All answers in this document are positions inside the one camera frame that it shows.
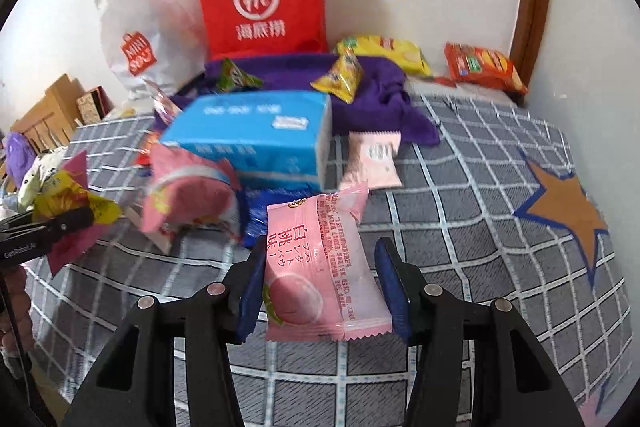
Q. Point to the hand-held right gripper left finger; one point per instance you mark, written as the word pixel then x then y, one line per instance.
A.
pixel 251 294

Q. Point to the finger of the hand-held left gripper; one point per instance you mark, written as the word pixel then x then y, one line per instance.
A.
pixel 75 221

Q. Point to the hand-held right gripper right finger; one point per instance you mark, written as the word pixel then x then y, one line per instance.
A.
pixel 395 292

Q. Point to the yellow and magenta snack packet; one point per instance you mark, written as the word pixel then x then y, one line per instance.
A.
pixel 67 197

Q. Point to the pink peach snack packet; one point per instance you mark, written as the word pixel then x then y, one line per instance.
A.
pixel 320 252

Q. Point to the person's left hand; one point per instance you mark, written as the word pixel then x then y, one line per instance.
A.
pixel 17 307

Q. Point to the white spotted cloth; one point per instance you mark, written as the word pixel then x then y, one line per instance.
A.
pixel 42 172

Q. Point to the blue snack packet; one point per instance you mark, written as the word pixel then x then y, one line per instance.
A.
pixel 256 212

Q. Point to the purple bag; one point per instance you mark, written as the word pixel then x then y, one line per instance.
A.
pixel 17 157

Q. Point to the grey checked bedsheet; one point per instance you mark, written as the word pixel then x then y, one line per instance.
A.
pixel 475 217

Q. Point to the light wooden furniture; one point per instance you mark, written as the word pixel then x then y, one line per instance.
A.
pixel 47 114

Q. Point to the pink round-print snack packet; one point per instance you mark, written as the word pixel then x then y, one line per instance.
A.
pixel 187 197

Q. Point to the patterned box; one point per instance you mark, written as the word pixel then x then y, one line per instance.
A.
pixel 92 104

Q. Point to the small pale pink packet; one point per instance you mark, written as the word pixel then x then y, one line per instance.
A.
pixel 372 159

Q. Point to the blue tissue pack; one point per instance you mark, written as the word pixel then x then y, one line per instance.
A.
pixel 260 137

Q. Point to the purple fleece cloth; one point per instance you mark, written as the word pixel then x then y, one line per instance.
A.
pixel 375 97

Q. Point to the white plastic bag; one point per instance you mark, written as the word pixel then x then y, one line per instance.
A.
pixel 137 32

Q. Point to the white printed cloth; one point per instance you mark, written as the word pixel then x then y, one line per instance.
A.
pixel 465 89

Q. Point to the green snack packet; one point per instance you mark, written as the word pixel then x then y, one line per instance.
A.
pixel 235 77

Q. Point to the small red packet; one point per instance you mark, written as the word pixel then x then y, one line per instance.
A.
pixel 445 82

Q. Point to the small yellow snack packet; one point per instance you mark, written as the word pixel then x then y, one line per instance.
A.
pixel 340 77

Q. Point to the yellow chips bag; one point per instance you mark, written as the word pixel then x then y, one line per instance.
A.
pixel 395 52

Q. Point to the orange chips bag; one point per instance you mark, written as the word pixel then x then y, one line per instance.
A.
pixel 482 64

